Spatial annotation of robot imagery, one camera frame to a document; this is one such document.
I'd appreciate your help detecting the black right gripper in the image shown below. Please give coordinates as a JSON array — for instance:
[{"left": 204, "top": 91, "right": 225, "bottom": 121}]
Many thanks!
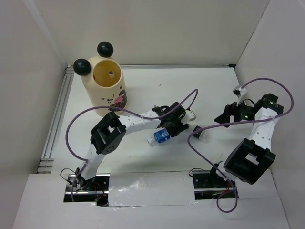
[{"left": 214, "top": 96, "right": 255, "bottom": 127}]

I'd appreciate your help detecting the blue label bottle white cap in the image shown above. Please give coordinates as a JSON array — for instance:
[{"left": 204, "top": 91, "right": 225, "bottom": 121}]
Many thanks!
[{"left": 147, "top": 128, "right": 171, "bottom": 146}]

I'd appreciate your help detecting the black label bottle black cap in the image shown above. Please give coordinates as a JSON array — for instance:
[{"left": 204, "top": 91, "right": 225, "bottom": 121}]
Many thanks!
[{"left": 192, "top": 130, "right": 209, "bottom": 143}]

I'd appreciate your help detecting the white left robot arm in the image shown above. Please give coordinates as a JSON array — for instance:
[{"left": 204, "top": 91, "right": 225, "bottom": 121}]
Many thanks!
[{"left": 76, "top": 102, "right": 196, "bottom": 190}]

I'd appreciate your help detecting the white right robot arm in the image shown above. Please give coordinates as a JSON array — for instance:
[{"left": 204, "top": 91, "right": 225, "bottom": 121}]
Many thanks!
[{"left": 208, "top": 94, "right": 284, "bottom": 187}]

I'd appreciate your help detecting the cream panda bin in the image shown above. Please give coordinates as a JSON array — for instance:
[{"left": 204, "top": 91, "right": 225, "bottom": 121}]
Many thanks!
[{"left": 73, "top": 41, "right": 128, "bottom": 117}]

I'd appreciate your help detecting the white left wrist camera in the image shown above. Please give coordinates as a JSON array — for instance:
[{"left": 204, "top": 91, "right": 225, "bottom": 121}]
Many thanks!
[{"left": 184, "top": 110, "right": 196, "bottom": 122}]

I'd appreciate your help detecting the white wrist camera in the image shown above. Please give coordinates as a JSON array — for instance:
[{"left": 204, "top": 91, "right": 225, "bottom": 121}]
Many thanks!
[
  {"left": 233, "top": 85, "right": 248, "bottom": 106},
  {"left": 184, "top": 110, "right": 196, "bottom": 122}
]

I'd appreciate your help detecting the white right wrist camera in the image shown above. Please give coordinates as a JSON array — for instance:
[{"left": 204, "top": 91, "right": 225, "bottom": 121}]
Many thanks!
[{"left": 233, "top": 85, "right": 248, "bottom": 106}]

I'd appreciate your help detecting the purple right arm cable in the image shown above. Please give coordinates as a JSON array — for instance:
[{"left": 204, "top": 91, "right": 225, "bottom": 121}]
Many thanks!
[{"left": 187, "top": 77, "right": 294, "bottom": 213}]

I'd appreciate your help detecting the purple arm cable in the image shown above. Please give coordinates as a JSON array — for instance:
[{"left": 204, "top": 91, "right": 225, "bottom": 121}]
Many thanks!
[
  {"left": 65, "top": 88, "right": 199, "bottom": 207},
  {"left": 187, "top": 77, "right": 294, "bottom": 213}
]

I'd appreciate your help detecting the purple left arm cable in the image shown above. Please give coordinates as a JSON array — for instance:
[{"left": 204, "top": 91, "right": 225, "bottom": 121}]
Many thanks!
[{"left": 65, "top": 88, "right": 199, "bottom": 207}]

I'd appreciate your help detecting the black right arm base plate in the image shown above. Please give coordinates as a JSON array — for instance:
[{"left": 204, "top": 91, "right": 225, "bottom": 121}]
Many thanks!
[{"left": 189, "top": 168, "right": 235, "bottom": 200}]

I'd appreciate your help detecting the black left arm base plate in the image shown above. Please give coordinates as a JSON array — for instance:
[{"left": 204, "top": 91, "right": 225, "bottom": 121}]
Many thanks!
[{"left": 60, "top": 168, "right": 110, "bottom": 207}]

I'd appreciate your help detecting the aluminium frame rail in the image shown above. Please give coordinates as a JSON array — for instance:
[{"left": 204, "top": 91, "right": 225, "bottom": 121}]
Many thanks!
[{"left": 36, "top": 65, "right": 74, "bottom": 174}]

